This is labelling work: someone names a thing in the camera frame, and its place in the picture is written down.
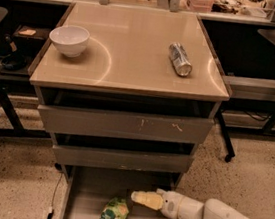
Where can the middle grey drawer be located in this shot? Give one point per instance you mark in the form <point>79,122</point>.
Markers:
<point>122,159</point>

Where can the grey drawer cabinet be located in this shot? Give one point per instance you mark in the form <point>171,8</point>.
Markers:
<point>126,67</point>

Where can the green rice chip bag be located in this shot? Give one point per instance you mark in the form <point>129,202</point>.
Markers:
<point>116,208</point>

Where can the bottom open grey drawer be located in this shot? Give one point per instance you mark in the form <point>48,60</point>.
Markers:
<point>89,190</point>

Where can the white ceramic bowl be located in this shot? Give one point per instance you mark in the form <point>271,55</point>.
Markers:
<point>70,40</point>

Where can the top grey drawer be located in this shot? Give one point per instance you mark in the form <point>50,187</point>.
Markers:
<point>118,124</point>

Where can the black table leg with caster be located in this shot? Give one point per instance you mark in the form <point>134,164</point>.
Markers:
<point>226,137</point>

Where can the silver drink can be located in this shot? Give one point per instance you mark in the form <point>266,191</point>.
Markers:
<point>179,60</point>

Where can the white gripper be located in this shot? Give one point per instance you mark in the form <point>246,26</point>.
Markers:
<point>169,204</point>

